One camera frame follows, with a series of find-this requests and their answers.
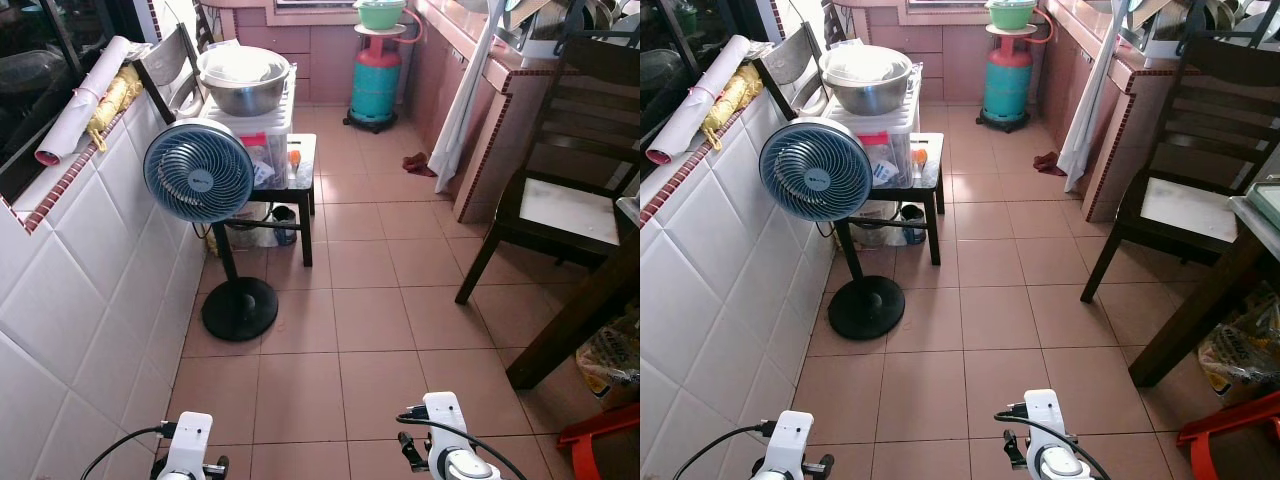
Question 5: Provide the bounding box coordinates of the red plastic stool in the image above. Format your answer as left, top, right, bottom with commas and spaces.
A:
1177, 392, 1280, 480
557, 403, 641, 480

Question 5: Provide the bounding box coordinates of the printed plastic bag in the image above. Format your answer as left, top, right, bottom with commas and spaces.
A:
1198, 290, 1280, 406
575, 305, 641, 401

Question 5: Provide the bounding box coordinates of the white plastic bag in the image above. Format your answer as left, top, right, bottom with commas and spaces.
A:
848, 203, 906, 249
205, 205, 276, 251

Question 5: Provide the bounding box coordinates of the small black side table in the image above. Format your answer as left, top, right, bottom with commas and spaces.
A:
240, 133, 319, 268
865, 133, 946, 266

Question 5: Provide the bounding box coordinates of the dark wooden chair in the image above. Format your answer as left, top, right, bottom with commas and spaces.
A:
455, 35, 641, 306
1080, 35, 1280, 304

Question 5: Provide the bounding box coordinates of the blue standing fan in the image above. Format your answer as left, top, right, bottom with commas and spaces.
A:
143, 118, 280, 343
759, 117, 907, 341

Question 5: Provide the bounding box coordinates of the pink tiled kitchen counter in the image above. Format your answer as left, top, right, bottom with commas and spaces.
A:
1040, 0, 1186, 223
408, 0, 561, 223

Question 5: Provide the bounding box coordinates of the clear plastic storage box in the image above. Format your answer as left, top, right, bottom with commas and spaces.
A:
828, 95, 919, 191
205, 95, 296, 191

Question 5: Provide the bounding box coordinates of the white hanging cloth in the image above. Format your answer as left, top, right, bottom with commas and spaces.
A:
428, 0, 511, 193
1057, 0, 1136, 193

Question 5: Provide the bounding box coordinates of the pale green tray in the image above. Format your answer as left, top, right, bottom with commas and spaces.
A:
1245, 178, 1280, 233

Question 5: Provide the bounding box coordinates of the teal gas cylinder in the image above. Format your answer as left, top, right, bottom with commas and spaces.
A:
977, 35, 1036, 133
343, 35, 403, 134

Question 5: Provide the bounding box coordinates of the yellow bundled cloth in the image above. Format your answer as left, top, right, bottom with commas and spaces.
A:
88, 65, 144, 153
702, 65, 763, 151

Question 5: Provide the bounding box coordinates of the large steel mixing bowl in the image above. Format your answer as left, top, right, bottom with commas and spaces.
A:
196, 44, 293, 118
820, 44, 916, 116

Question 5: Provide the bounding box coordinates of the rolled white paper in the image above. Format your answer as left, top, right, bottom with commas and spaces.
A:
646, 35, 751, 166
33, 36, 133, 167

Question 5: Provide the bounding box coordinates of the grey folding chair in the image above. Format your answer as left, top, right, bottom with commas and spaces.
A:
133, 22, 211, 126
755, 22, 831, 121

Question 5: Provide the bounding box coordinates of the green plastic basin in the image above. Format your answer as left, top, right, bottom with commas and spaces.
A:
354, 0, 408, 31
985, 0, 1039, 31

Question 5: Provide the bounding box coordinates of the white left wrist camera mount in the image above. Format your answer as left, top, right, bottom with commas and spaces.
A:
752, 410, 815, 480
160, 411, 214, 480

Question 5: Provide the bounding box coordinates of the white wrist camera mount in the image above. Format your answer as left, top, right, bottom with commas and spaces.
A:
420, 391, 473, 457
160, 411, 214, 480
752, 410, 815, 480
1022, 389, 1069, 453

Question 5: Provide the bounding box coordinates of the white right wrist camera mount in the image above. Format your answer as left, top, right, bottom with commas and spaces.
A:
1022, 389, 1069, 453
420, 391, 473, 457

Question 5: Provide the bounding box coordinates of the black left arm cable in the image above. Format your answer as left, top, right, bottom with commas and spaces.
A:
80, 426, 167, 480
672, 424, 767, 480

